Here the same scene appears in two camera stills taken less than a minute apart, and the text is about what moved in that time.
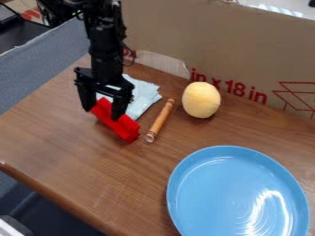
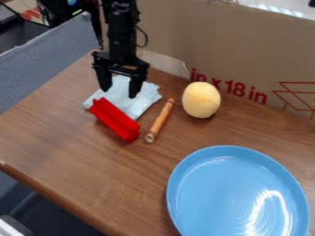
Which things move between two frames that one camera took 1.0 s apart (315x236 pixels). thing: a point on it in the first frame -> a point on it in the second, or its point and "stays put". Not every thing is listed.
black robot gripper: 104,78 -> 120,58
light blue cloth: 145,96 stays put
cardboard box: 251,52 stays put
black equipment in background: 57,11 stays put
